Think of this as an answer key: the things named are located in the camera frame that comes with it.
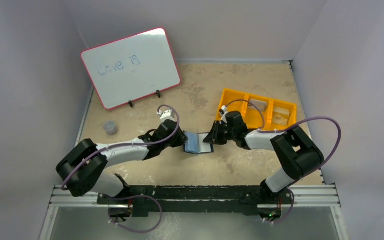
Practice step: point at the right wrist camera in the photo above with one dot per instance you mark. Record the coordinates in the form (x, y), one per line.
(223, 112)

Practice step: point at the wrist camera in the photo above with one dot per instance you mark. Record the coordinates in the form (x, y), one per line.
(165, 115)
(223, 112)

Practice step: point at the card in middle bin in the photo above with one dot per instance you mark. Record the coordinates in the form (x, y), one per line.
(259, 105)

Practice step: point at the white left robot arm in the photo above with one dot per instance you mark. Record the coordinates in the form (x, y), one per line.
(82, 169)

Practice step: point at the pink framed whiteboard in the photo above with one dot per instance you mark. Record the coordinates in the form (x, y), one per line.
(131, 68)

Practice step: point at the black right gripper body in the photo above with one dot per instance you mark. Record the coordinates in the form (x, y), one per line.
(218, 133)

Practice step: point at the card in right bin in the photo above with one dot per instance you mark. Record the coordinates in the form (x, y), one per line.
(281, 116)

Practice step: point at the card in bin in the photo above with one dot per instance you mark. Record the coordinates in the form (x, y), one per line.
(281, 116)
(259, 105)

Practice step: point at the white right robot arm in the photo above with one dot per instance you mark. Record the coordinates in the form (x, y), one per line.
(297, 153)

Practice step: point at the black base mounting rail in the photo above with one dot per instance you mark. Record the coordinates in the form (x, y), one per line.
(247, 200)

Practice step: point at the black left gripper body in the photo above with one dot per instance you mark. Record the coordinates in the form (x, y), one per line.
(181, 137)

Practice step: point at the small clear plastic cup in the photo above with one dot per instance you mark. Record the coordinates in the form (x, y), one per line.
(110, 127)

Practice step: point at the blue leather card holder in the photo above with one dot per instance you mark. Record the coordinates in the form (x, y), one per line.
(195, 143)

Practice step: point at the yellow plastic bin tray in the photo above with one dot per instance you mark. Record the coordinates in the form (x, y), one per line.
(238, 100)

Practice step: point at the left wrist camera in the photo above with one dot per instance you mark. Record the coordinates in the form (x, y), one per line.
(165, 115)

